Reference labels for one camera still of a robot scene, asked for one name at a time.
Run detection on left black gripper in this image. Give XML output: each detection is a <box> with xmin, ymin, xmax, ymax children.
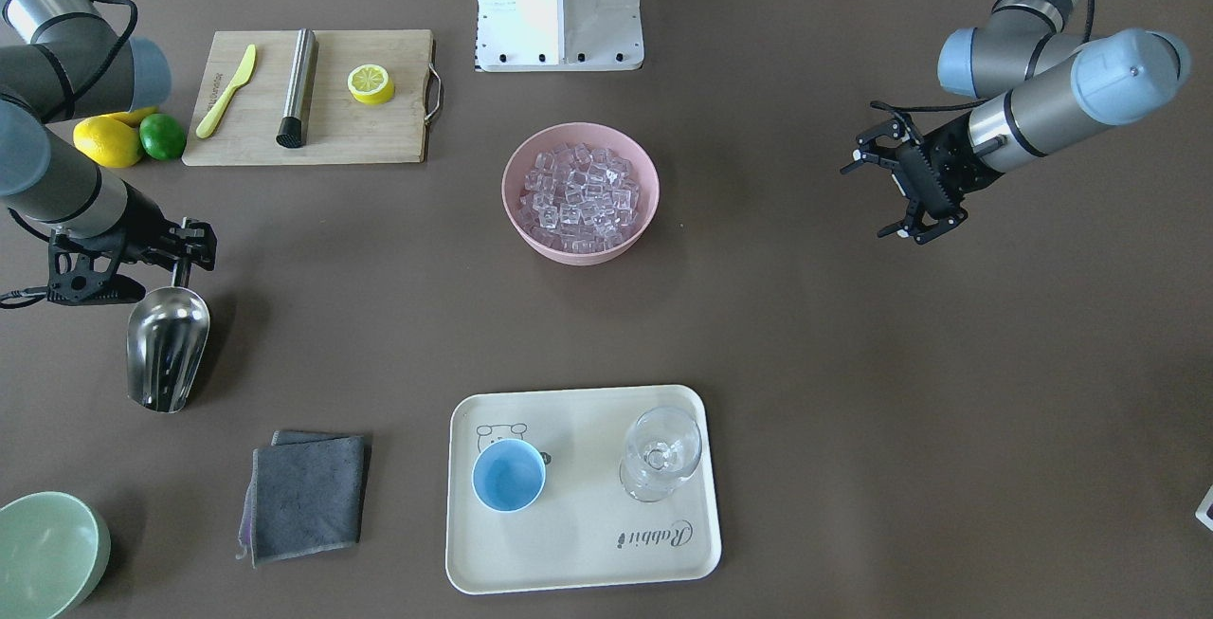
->
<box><xmin>839</xmin><ymin>106</ymin><xmax>996</xmax><ymax>245</ymax></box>

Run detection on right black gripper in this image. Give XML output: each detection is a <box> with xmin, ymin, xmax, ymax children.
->
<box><xmin>45</xmin><ymin>217</ymin><xmax>218</xmax><ymax>305</ymax></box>

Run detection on metal ice scoop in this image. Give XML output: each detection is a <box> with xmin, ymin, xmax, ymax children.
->
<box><xmin>126</xmin><ymin>259</ymin><xmax>211</xmax><ymax>413</ymax></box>

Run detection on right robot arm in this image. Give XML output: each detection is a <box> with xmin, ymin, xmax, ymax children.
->
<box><xmin>1</xmin><ymin>0</ymin><xmax>217</xmax><ymax>311</ymax></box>

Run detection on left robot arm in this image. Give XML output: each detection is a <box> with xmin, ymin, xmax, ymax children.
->
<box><xmin>848</xmin><ymin>0</ymin><xmax>1191</xmax><ymax>245</ymax></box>

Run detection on pink bowl of ice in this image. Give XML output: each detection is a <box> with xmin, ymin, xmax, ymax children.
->
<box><xmin>499</xmin><ymin>123</ymin><xmax>661</xmax><ymax>266</ymax></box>

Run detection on blue plastic cup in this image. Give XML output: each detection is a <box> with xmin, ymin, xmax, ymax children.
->
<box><xmin>471</xmin><ymin>439</ymin><xmax>547</xmax><ymax>513</ymax></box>

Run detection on whole yellow lemon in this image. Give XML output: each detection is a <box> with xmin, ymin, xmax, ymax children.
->
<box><xmin>72</xmin><ymin>117</ymin><xmax>144</xmax><ymax>169</ymax></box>

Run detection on green lime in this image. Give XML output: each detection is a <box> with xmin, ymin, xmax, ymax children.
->
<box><xmin>138</xmin><ymin>113</ymin><xmax>187</xmax><ymax>161</ymax></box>

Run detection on yellow plastic knife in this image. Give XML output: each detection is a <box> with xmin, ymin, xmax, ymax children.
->
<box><xmin>194</xmin><ymin>44</ymin><xmax>260</xmax><ymax>140</ymax></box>

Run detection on steel muddler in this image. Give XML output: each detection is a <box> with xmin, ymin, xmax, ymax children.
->
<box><xmin>277</xmin><ymin>28</ymin><xmax>319</xmax><ymax>149</ymax></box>

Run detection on green ceramic bowl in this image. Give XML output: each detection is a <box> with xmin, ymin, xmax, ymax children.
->
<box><xmin>1</xmin><ymin>492</ymin><xmax>110</xmax><ymax>618</ymax></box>

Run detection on bamboo cutting board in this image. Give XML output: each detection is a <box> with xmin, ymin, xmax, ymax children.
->
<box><xmin>182</xmin><ymin>28</ymin><xmax>442</xmax><ymax>167</ymax></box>

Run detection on grey folded cloth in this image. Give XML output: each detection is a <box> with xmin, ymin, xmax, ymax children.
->
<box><xmin>237</xmin><ymin>428</ymin><xmax>370</xmax><ymax>568</ymax></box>

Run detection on half lemon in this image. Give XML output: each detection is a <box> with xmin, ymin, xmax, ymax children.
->
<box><xmin>346</xmin><ymin>64</ymin><xmax>395</xmax><ymax>106</ymax></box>

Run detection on clear wine glass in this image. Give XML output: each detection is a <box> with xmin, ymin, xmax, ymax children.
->
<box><xmin>619</xmin><ymin>407</ymin><xmax>704</xmax><ymax>502</ymax></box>

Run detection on cream serving tray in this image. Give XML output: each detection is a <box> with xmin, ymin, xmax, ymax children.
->
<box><xmin>445</xmin><ymin>384</ymin><xmax>722</xmax><ymax>594</ymax></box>

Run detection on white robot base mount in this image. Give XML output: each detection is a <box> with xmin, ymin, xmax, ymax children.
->
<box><xmin>474</xmin><ymin>0</ymin><xmax>645</xmax><ymax>72</ymax></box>

